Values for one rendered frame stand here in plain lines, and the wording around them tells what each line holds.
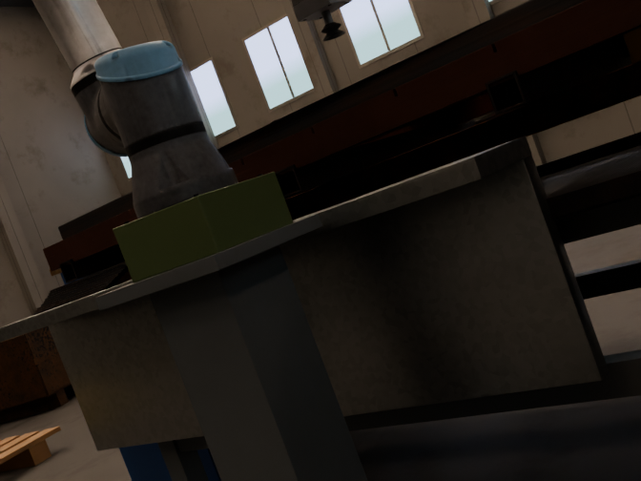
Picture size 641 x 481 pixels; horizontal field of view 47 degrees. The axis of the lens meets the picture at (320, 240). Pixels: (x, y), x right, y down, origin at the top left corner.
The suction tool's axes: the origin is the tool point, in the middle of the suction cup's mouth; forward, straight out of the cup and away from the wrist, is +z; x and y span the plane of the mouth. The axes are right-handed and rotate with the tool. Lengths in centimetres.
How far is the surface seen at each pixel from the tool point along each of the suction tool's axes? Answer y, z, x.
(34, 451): 272, 99, -21
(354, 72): 642, -111, -797
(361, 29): 606, -165, -803
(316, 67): 688, -139, -769
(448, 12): 474, -133, -829
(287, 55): 744, -178, -777
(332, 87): 675, -102, -775
